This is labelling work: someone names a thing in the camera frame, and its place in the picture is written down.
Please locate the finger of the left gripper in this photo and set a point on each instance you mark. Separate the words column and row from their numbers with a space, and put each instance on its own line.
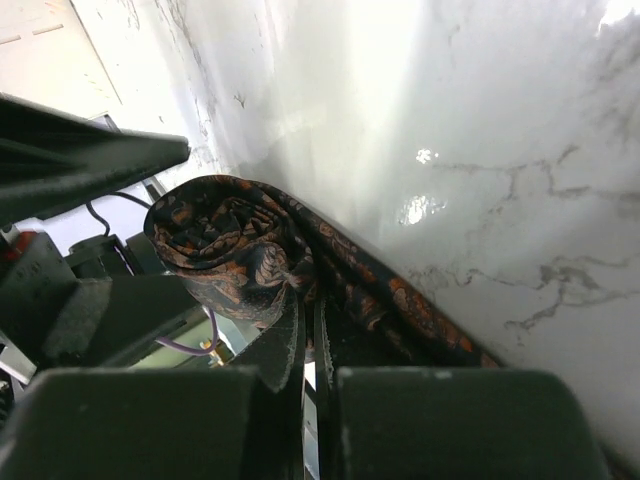
column 52, row 162
column 105, row 303

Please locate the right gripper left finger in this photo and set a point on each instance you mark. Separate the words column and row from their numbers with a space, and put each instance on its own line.
column 243, row 420

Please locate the white plastic file rack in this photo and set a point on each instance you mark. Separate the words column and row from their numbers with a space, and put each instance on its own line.
column 47, row 58

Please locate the dark paisley tie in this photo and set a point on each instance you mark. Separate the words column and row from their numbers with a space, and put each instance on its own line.
column 240, row 247

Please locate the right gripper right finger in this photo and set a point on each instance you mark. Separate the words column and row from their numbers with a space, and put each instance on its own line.
column 379, row 420

